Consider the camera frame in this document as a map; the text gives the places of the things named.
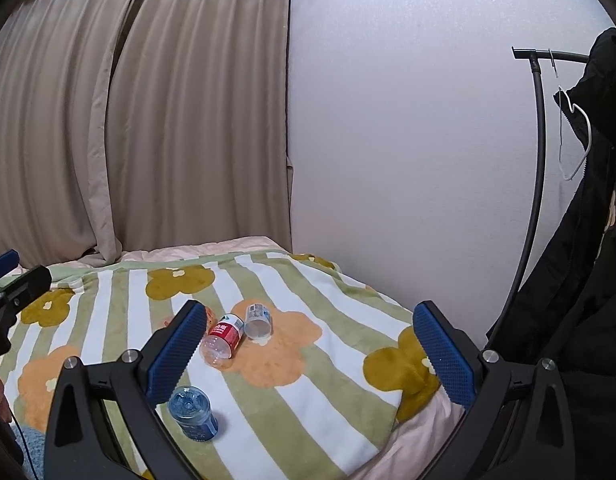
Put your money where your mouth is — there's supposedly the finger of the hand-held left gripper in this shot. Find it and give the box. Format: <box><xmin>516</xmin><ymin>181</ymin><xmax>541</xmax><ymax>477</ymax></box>
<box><xmin>0</xmin><ymin>265</ymin><xmax>52</xmax><ymax>313</ymax></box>
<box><xmin>0</xmin><ymin>250</ymin><xmax>20</xmax><ymax>286</ymax></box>

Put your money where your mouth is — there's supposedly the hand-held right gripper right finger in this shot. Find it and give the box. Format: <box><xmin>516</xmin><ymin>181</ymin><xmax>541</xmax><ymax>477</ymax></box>
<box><xmin>412</xmin><ymin>300</ymin><xmax>576</xmax><ymax>480</ymax></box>

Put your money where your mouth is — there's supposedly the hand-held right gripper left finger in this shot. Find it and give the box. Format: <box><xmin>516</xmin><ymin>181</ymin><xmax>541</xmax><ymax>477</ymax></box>
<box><xmin>44</xmin><ymin>300</ymin><xmax>209</xmax><ymax>480</ymax></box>

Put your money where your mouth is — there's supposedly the white label plastic bottle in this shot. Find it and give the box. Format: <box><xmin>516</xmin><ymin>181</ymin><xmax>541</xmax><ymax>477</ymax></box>
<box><xmin>244</xmin><ymin>303</ymin><xmax>273</xmax><ymax>340</ymax></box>

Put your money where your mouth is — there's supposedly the red label plastic bottle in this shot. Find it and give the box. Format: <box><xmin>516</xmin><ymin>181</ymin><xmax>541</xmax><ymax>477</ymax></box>
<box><xmin>200</xmin><ymin>313</ymin><xmax>245</xmax><ymax>367</ymax></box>

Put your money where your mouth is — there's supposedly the blue label plastic bottle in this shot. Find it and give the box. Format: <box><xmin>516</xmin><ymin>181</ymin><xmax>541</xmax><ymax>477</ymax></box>
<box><xmin>168</xmin><ymin>386</ymin><xmax>219</xmax><ymax>442</ymax></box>

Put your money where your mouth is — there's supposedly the blue cloth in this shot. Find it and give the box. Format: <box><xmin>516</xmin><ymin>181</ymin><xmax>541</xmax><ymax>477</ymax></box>
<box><xmin>10</xmin><ymin>426</ymin><xmax>49</xmax><ymax>480</ymax></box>

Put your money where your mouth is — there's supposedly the striped floral blanket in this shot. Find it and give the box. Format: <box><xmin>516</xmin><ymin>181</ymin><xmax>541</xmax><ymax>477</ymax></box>
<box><xmin>0</xmin><ymin>252</ymin><xmax>443</xmax><ymax>480</ymax></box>

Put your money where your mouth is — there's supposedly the beige curtain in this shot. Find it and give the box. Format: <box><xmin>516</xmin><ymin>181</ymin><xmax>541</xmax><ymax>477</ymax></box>
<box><xmin>0</xmin><ymin>0</ymin><xmax>153</xmax><ymax>268</ymax></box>
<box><xmin>95</xmin><ymin>0</ymin><xmax>293</xmax><ymax>266</ymax></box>

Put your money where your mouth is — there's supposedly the black jacket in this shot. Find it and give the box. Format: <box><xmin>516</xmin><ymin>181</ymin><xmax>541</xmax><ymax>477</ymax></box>
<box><xmin>485</xmin><ymin>27</ymin><xmax>616</xmax><ymax>480</ymax></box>

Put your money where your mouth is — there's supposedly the black clothes rack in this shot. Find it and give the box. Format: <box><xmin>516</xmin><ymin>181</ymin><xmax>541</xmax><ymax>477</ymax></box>
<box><xmin>485</xmin><ymin>46</ymin><xmax>604</xmax><ymax>346</ymax></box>

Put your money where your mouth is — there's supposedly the white clothes hanger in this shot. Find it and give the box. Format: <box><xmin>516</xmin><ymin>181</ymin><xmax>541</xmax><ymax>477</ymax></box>
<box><xmin>548</xmin><ymin>49</ymin><xmax>595</xmax><ymax>182</ymax></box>

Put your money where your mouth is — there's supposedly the blue cable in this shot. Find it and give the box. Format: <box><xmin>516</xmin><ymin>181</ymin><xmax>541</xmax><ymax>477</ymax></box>
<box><xmin>8</xmin><ymin>417</ymin><xmax>38</xmax><ymax>480</ymax></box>

